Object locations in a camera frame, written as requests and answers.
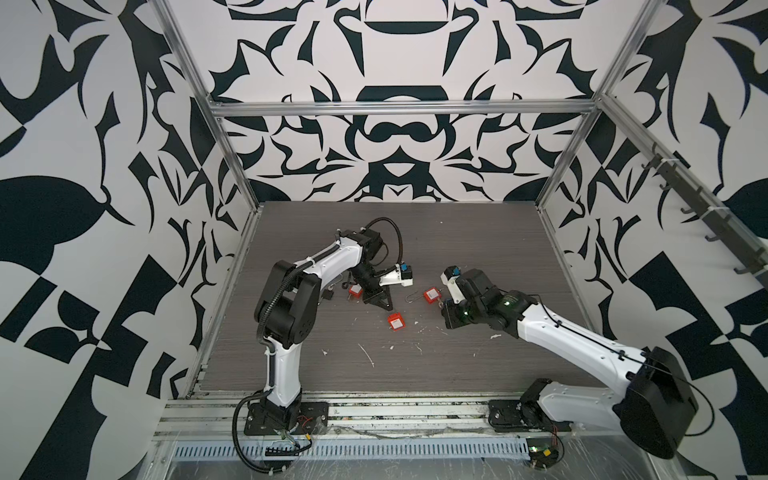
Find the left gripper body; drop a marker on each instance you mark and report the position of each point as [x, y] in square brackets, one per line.
[368, 280]

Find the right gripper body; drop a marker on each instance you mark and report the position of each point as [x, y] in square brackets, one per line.
[456, 315]

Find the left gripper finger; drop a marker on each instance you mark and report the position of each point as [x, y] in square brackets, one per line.
[374, 296]
[383, 300]

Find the red padlock long shackle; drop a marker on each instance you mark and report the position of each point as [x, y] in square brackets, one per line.
[396, 321]

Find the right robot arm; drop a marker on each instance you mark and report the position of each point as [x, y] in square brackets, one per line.
[642, 392]

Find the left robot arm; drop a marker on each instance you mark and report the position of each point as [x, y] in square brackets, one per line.
[287, 309]

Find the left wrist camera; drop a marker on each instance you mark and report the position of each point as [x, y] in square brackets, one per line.
[402, 275]

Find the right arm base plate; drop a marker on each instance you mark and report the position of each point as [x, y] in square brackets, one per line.
[512, 416]

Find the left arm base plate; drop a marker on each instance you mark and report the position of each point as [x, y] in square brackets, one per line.
[265, 418]

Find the white cable duct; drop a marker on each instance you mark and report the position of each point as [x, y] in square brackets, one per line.
[511, 448]

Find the wall hook rack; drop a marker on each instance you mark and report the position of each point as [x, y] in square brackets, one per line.
[700, 203]

